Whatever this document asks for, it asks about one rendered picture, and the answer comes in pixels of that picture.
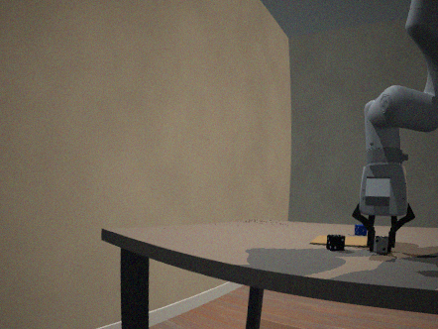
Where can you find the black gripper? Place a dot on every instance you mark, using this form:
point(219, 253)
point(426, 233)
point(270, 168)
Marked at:
point(398, 200)

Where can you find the tan mat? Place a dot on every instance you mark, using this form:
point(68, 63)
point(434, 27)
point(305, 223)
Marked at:
point(349, 241)

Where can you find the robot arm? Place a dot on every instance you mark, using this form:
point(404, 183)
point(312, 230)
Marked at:
point(401, 106)

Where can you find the blue die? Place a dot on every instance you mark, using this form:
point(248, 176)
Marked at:
point(360, 230)

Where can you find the white die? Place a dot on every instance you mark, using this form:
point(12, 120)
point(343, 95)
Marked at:
point(380, 244)

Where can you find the black die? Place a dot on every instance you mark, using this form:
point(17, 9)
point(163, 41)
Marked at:
point(335, 242)

